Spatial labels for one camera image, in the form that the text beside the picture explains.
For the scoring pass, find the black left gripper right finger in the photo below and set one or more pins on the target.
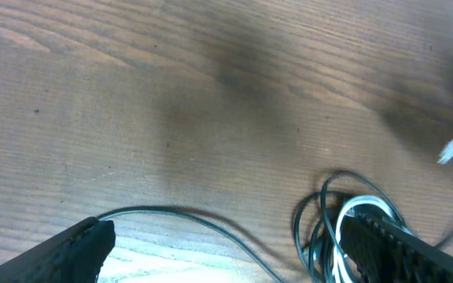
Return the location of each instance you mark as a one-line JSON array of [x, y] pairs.
[[385, 254]]

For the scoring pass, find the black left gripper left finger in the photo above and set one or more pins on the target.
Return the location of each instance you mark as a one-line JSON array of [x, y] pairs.
[[74, 255]]

